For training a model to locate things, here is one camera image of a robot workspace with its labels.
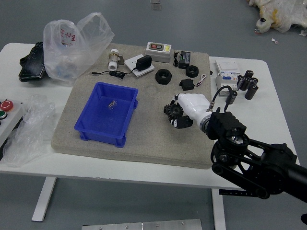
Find white circuit breaker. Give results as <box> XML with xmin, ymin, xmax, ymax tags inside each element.
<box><xmin>214</xmin><ymin>59</ymin><xmax>243</xmax><ymax>97</ymax></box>

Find red white wire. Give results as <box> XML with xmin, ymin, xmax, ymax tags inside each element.
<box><xmin>193</xmin><ymin>74</ymin><xmax>207</xmax><ymax>87</ymax></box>

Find black gear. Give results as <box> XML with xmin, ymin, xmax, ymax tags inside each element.
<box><xmin>164</xmin><ymin>104</ymin><xmax>185</xmax><ymax>123</ymax></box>

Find white table leg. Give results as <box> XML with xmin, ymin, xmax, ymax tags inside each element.
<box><xmin>211</xmin><ymin>188</ymin><xmax>226</xmax><ymax>230</ymax></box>
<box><xmin>31</xmin><ymin>177</ymin><xmax>58</xmax><ymax>222</ymax></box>

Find big black nut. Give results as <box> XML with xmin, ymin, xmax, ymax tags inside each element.
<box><xmin>155</xmin><ymin>69</ymin><xmax>172</xmax><ymax>85</ymax></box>

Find crumpled clear plastic bag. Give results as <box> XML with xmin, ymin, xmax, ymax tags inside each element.
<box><xmin>2</xmin><ymin>94</ymin><xmax>59</xmax><ymax>168</ymax></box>

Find grey button control box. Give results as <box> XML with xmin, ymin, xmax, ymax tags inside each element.
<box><xmin>0</xmin><ymin>98</ymin><xmax>24</xmax><ymax>147</ymax></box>

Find plush toy in plastic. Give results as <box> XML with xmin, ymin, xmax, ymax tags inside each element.
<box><xmin>247</xmin><ymin>0</ymin><xmax>307</xmax><ymax>37</ymax></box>

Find black power adapter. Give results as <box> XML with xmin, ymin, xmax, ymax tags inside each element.
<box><xmin>135</xmin><ymin>55</ymin><xmax>153</xmax><ymax>72</ymax></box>

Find white table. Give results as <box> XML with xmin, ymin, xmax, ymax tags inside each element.
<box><xmin>0</xmin><ymin>42</ymin><xmax>301</xmax><ymax>190</ymax></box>

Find blue plastic box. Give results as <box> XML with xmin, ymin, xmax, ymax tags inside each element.
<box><xmin>73</xmin><ymin>81</ymin><xmax>139</xmax><ymax>148</ymax></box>

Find brass valve white ends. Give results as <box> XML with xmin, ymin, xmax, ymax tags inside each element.
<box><xmin>107</xmin><ymin>48</ymin><xmax>124</xmax><ymax>71</ymax></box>

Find small black module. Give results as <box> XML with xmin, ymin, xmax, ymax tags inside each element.
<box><xmin>179</xmin><ymin>79</ymin><xmax>195</xmax><ymax>91</ymax></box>

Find grey metal plate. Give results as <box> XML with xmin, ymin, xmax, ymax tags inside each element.
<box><xmin>81</xmin><ymin>218</ymin><xmax>203</xmax><ymax>230</ymax></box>

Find grey switch box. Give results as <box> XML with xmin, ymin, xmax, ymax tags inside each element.
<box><xmin>144</xmin><ymin>42</ymin><xmax>173</xmax><ymax>64</ymax></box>

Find black labelled power module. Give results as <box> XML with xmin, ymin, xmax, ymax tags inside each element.
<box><xmin>178</xmin><ymin>50</ymin><xmax>192</xmax><ymax>69</ymax></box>

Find grey-brown mat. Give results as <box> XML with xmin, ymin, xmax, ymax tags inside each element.
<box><xmin>50</xmin><ymin>43</ymin><xmax>214</xmax><ymax>170</ymax></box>

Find short black module cable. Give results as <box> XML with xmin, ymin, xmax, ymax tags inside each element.
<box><xmin>172</xmin><ymin>51</ymin><xmax>182</xmax><ymax>67</ymax></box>

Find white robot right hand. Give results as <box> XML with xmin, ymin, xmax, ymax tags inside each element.
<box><xmin>164</xmin><ymin>93</ymin><xmax>213</xmax><ymax>130</ymax></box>

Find black moulded plastic part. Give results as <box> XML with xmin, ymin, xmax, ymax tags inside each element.
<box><xmin>18</xmin><ymin>41</ymin><xmax>47</xmax><ymax>83</ymax></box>

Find red emergency stop button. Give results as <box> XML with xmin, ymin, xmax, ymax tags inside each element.
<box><xmin>0</xmin><ymin>100</ymin><xmax>14</xmax><ymax>112</ymax></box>

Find white wall socket plate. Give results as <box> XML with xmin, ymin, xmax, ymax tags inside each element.
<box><xmin>124</xmin><ymin>55</ymin><xmax>155</xmax><ymax>78</ymax></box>

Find black table height controller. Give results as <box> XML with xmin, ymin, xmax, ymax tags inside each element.
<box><xmin>218</xmin><ymin>189</ymin><xmax>249</xmax><ymax>197</ymax></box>

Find small black nut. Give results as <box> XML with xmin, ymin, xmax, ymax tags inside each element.
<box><xmin>186</xmin><ymin>65</ymin><xmax>200</xmax><ymax>78</ymax></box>

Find black adapter cable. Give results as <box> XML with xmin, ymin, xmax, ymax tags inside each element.
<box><xmin>89</xmin><ymin>68</ymin><xmax>137</xmax><ymax>79</ymax></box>

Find clear plastic floor piece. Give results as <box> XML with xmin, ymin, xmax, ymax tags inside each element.
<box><xmin>149</xmin><ymin>0</ymin><xmax>163</xmax><ymax>11</ymax></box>

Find clear bag red print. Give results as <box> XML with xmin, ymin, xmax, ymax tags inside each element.
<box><xmin>43</xmin><ymin>12</ymin><xmax>116</xmax><ymax>86</ymax></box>

